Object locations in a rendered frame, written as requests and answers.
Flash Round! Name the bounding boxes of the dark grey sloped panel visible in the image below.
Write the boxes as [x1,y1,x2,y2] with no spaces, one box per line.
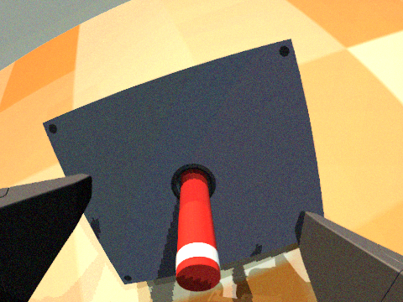
[43,38,325,284]

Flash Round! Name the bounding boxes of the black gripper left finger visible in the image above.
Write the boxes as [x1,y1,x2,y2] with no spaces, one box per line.
[0,174,93,302]

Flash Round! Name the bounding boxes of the red peg with white band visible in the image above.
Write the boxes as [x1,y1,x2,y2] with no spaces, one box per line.
[175,169,221,292]

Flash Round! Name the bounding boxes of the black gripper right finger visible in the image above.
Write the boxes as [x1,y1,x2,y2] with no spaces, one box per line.
[295,211,403,302]

